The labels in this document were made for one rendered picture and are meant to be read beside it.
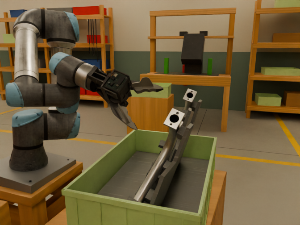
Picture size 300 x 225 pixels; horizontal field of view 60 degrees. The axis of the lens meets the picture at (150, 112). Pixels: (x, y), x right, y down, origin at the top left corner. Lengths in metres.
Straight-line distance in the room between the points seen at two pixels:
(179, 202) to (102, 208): 0.29
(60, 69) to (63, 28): 0.34
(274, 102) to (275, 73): 0.54
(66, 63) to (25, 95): 0.16
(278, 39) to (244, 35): 0.76
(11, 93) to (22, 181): 0.38
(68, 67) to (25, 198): 0.52
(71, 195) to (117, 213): 0.15
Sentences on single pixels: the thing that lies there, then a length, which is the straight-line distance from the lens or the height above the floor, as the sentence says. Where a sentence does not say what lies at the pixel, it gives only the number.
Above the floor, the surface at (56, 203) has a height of 0.73.
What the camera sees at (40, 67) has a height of 0.88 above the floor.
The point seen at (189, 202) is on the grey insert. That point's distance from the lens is 0.97.
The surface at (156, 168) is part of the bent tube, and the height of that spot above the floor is 1.02.
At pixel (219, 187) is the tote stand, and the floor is 0.79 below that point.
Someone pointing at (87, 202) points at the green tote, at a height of 0.93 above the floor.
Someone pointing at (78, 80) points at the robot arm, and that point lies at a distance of 0.80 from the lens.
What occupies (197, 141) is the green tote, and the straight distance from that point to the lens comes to 1.27.
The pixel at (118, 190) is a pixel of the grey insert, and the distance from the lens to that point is 1.03.
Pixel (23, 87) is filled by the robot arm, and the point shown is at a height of 1.26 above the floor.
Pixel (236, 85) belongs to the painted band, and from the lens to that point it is 5.89.
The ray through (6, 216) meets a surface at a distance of 0.99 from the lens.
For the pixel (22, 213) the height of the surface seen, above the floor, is 0.77.
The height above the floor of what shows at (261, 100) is 0.36.
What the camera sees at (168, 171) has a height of 1.04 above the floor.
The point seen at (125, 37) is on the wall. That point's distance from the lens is 6.29.
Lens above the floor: 1.38
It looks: 14 degrees down
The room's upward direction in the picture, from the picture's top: straight up
